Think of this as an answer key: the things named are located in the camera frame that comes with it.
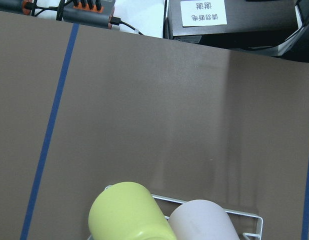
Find grey usb hub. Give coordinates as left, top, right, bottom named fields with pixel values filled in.
left=56, top=0, right=116, bottom=29
left=0, top=0, right=33, bottom=15

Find pink plastic cup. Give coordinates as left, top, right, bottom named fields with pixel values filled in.
left=168, top=199, right=239, bottom=240

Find white wire cup rack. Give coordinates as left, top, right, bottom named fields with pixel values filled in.
left=86, top=184, right=264, bottom=240

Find black laptop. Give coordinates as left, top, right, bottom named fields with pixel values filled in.
left=163, top=0, right=309, bottom=63

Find left grey usb hub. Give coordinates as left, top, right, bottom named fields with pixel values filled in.
left=0, top=0, right=33, bottom=15

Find right grey usb hub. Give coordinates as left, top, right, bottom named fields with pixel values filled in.
left=56, top=0, right=116, bottom=29

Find yellow plastic cup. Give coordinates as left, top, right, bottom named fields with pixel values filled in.
left=88, top=181, right=177, bottom=240

